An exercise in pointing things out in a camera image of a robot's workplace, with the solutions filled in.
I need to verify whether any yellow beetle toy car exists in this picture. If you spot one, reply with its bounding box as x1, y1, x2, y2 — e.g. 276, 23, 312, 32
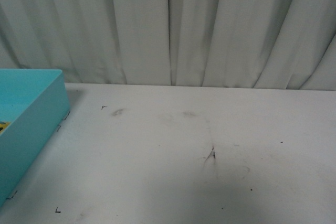
0, 121, 10, 134

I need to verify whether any white pleated curtain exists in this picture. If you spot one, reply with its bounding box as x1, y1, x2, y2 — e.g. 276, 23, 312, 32
1, 0, 335, 90

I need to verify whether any turquoise plastic storage box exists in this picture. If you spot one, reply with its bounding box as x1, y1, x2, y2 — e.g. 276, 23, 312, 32
1, 69, 70, 204

